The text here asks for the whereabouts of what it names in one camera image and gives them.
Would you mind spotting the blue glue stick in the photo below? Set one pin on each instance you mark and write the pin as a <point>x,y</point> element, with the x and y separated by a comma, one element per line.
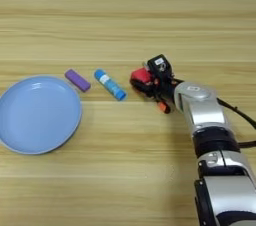
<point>110,85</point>

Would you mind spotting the red cube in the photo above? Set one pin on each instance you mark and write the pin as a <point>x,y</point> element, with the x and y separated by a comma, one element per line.
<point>141,76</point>

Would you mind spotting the purple rectangular block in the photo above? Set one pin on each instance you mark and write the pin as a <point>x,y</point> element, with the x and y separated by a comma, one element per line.
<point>77,80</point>

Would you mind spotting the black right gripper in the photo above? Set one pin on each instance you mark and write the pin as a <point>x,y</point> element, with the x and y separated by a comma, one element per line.
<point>165,90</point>

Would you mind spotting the light blue round plate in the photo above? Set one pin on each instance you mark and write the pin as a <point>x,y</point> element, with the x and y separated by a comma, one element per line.
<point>36,116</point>

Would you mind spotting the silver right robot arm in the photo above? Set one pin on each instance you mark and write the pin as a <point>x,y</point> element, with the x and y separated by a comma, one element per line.
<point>213,143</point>

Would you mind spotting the black box with white label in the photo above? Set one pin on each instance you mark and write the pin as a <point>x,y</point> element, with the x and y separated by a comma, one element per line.
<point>161,66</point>

